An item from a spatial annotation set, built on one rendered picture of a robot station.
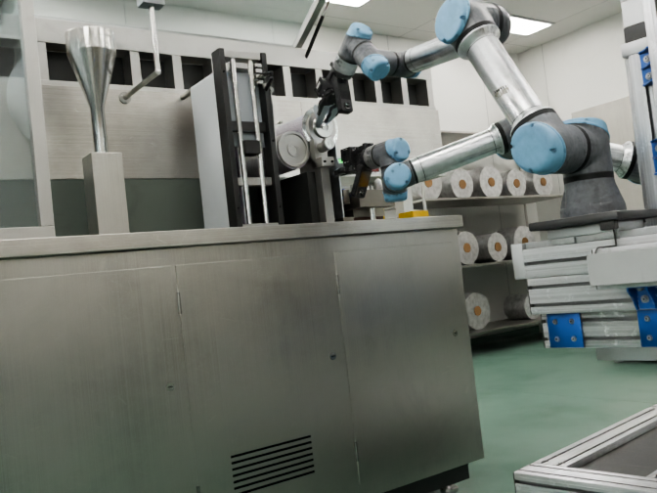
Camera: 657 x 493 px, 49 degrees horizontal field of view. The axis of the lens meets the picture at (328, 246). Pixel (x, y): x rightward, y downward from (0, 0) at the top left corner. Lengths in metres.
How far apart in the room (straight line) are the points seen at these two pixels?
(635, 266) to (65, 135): 1.70
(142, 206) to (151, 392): 0.84
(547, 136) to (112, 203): 1.20
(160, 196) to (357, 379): 0.92
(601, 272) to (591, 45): 5.72
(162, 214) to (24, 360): 0.93
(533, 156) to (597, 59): 5.53
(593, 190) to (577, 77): 5.54
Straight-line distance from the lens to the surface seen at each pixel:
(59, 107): 2.44
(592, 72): 7.20
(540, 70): 7.56
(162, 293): 1.81
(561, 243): 1.81
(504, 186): 6.49
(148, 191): 2.47
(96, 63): 2.22
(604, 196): 1.78
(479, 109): 7.13
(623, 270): 1.61
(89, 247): 1.73
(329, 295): 2.05
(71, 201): 2.39
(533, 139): 1.69
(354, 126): 2.97
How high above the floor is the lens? 0.74
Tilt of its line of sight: 3 degrees up
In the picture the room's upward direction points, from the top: 6 degrees counter-clockwise
